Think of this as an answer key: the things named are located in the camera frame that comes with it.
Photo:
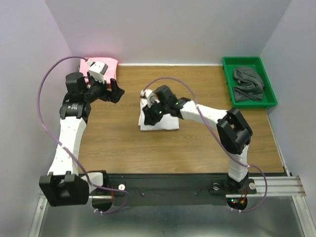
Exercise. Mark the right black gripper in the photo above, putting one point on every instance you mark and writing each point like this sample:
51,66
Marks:
149,115

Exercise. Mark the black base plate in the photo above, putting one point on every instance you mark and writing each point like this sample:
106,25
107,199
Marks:
163,190

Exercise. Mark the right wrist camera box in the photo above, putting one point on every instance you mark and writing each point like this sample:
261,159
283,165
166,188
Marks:
149,95

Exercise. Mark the dark grey t shirt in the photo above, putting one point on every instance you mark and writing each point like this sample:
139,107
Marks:
250,86

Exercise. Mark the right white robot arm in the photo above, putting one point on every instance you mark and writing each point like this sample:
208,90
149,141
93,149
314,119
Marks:
233,132

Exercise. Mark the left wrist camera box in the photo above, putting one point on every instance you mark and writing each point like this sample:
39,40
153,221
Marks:
97,70

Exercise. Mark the pink folded t shirt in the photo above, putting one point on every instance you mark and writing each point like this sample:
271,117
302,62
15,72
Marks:
110,73

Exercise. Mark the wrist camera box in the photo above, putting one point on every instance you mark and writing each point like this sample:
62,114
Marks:
149,95
97,70

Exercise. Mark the aluminium frame rail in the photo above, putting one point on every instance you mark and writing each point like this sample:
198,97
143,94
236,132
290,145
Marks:
276,208

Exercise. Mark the green plastic bin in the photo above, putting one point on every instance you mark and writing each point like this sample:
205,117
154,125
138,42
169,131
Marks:
230,63

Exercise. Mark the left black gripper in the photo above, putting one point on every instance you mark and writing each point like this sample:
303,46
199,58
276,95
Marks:
113,96

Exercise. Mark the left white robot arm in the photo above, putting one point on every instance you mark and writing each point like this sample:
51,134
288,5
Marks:
63,184

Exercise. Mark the white t shirt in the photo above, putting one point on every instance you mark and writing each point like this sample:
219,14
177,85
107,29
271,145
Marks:
167,122

